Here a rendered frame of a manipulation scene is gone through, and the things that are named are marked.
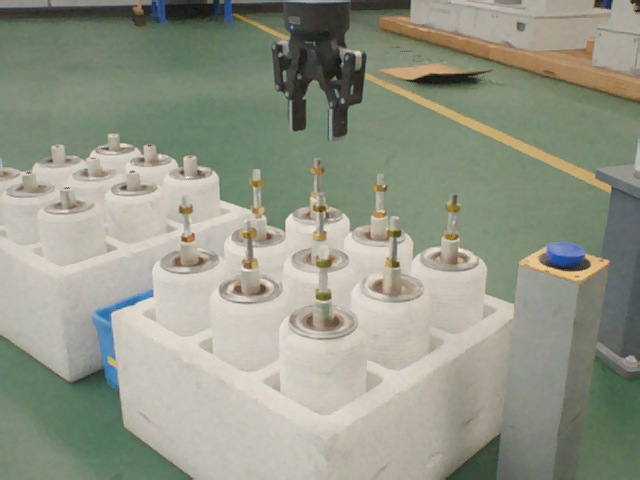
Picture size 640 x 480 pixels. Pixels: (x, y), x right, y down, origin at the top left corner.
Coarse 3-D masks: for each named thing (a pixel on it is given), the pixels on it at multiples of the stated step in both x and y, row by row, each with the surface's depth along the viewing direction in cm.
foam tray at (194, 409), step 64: (128, 320) 96; (512, 320) 97; (128, 384) 100; (192, 384) 88; (256, 384) 82; (384, 384) 82; (448, 384) 88; (192, 448) 92; (256, 448) 82; (320, 448) 74; (384, 448) 82; (448, 448) 93
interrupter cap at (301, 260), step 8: (296, 256) 97; (304, 256) 97; (336, 256) 97; (344, 256) 97; (296, 264) 94; (304, 264) 94; (312, 264) 95; (336, 264) 94; (344, 264) 94; (312, 272) 93; (328, 272) 93
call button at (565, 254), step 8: (552, 248) 79; (560, 248) 79; (568, 248) 79; (576, 248) 79; (552, 256) 79; (560, 256) 78; (568, 256) 78; (576, 256) 78; (584, 256) 78; (560, 264) 79; (568, 264) 78; (576, 264) 79
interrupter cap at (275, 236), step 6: (240, 228) 106; (270, 228) 106; (276, 228) 106; (234, 234) 104; (270, 234) 104; (276, 234) 104; (282, 234) 104; (234, 240) 102; (240, 240) 102; (264, 240) 103; (270, 240) 102; (276, 240) 102; (282, 240) 102; (258, 246) 100; (264, 246) 100; (270, 246) 100
